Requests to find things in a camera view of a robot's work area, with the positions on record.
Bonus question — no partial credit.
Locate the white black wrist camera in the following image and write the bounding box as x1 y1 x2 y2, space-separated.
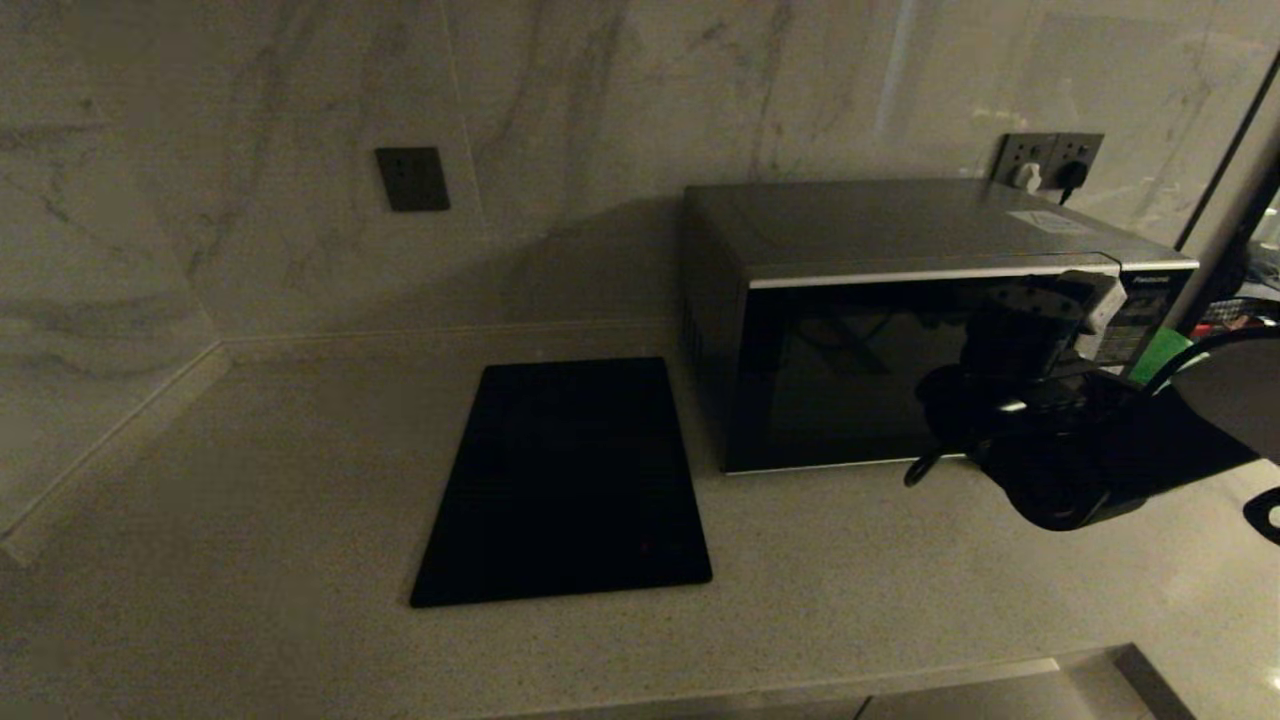
1060 270 1131 363

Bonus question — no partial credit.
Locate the black glass induction cooktop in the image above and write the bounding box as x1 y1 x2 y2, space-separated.
410 357 714 609

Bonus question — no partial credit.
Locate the dark grey single wall socket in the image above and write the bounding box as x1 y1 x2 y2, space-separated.
375 147 451 212

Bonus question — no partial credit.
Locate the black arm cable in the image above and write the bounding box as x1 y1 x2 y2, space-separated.
1145 325 1280 547
903 448 951 489

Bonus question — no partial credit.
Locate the black glass microwave door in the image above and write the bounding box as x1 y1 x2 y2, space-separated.
725 266 1121 475

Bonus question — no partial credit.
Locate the grey double wall socket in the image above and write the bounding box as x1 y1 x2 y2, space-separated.
993 133 1105 196

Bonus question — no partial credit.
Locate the green cutting board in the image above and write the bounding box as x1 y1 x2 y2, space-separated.
1130 325 1197 383

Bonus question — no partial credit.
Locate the silver Panasonic microwave oven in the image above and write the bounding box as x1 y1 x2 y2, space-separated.
682 180 1200 476

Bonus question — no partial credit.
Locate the black wire basket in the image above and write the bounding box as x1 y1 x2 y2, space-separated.
1200 298 1280 336

